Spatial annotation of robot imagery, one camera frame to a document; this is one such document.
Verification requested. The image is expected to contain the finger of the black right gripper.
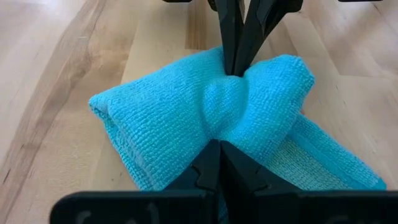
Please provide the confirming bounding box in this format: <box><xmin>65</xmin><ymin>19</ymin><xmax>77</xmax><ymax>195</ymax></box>
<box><xmin>214</xmin><ymin>0</ymin><xmax>245</xmax><ymax>77</ymax></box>
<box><xmin>233</xmin><ymin>0</ymin><xmax>304</xmax><ymax>77</ymax></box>

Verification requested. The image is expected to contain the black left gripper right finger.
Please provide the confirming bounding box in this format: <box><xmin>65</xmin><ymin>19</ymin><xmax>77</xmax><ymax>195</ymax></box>
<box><xmin>220</xmin><ymin>140</ymin><xmax>302</xmax><ymax>224</ymax></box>

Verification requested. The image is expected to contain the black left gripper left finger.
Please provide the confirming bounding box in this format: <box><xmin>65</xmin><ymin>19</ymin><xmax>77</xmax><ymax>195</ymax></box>
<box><xmin>164</xmin><ymin>139</ymin><xmax>221</xmax><ymax>200</ymax></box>

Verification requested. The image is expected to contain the blue microfiber towel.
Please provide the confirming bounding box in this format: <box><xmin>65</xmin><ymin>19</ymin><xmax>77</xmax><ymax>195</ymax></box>
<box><xmin>88</xmin><ymin>45</ymin><xmax>388</xmax><ymax>224</ymax></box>

